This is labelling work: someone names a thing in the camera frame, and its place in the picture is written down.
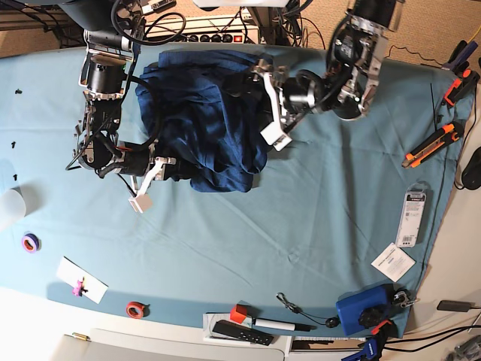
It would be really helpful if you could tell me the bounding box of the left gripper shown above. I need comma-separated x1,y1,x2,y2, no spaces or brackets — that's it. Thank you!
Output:
225,59,323,134

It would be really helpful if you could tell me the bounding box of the black computer mouse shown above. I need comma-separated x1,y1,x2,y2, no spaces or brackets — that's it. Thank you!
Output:
461,147,481,190

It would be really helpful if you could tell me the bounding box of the blue orange clamp lower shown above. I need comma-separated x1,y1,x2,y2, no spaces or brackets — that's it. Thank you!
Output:
342,320,398,361

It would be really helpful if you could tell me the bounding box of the black remote control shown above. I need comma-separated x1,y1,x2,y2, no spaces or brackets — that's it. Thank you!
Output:
213,320,274,346

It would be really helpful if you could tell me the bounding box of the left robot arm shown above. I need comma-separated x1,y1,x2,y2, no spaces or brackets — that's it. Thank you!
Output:
222,1,404,133

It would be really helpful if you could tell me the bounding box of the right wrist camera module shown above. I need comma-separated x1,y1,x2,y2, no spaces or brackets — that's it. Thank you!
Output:
129,194,153,214

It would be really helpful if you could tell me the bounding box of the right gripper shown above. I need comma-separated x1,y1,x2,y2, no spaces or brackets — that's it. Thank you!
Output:
113,144,199,197

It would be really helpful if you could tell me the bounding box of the light blue table cloth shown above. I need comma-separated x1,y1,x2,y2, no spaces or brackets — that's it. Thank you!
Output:
1,49,461,327

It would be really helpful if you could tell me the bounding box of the red cube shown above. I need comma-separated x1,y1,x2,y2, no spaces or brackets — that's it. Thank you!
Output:
229,304,248,324

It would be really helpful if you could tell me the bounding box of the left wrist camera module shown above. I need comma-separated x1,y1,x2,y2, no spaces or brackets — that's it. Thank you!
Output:
260,122,292,152

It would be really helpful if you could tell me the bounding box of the red tape roll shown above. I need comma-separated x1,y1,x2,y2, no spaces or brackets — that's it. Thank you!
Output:
126,302,150,320

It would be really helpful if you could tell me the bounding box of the white power strip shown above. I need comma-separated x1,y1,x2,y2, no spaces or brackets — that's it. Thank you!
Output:
147,8,262,44

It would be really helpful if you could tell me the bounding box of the orange black clamp upper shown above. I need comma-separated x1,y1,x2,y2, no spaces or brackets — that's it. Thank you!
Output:
443,68,480,108

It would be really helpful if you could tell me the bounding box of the black lanyard with clip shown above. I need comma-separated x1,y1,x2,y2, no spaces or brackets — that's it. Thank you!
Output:
276,294,340,329

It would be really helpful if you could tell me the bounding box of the metal carabiner clip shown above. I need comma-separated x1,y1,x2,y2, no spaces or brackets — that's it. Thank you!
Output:
392,289,417,308

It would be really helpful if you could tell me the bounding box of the orange black utility knife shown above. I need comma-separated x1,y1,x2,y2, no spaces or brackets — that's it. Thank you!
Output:
401,121,464,168

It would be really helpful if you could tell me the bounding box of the white leaflet card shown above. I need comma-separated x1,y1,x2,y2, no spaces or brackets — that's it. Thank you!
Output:
371,243,416,282

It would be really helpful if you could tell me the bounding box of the blue spring clamp upper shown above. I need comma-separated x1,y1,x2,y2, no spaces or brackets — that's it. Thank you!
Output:
441,40,478,72

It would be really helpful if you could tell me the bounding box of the translucent white plastic cup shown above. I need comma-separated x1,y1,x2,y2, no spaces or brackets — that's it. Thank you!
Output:
0,189,26,231

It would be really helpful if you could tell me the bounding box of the pink small clip toy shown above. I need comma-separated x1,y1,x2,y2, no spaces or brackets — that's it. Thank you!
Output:
72,278,88,297

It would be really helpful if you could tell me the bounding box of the blue t-shirt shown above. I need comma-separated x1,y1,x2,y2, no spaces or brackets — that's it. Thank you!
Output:
135,50,268,193

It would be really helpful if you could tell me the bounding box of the purple tape roll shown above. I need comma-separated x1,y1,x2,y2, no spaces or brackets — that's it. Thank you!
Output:
22,233,41,253

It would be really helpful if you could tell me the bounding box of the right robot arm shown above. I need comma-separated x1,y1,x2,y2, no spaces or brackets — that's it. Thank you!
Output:
59,1,197,187

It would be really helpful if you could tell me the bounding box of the white paper card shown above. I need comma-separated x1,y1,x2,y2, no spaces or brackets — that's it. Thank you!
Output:
56,257,108,305

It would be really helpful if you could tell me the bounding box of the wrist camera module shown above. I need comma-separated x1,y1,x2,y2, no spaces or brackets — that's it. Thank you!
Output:
129,194,153,214
260,122,292,152

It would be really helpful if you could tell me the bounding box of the black small device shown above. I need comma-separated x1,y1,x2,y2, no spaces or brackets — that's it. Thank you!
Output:
437,300,473,313

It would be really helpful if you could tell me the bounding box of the brass small pin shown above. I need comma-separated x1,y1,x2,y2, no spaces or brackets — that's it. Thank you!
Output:
71,332,90,341

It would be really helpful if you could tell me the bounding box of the blue box with knob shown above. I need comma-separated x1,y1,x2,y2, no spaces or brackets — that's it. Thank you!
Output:
336,284,394,335

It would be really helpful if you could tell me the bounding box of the packaged blade box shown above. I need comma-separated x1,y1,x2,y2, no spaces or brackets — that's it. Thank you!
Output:
395,181,431,248

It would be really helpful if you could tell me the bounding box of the white black marker pen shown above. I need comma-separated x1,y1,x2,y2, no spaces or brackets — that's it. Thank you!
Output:
253,318,313,332

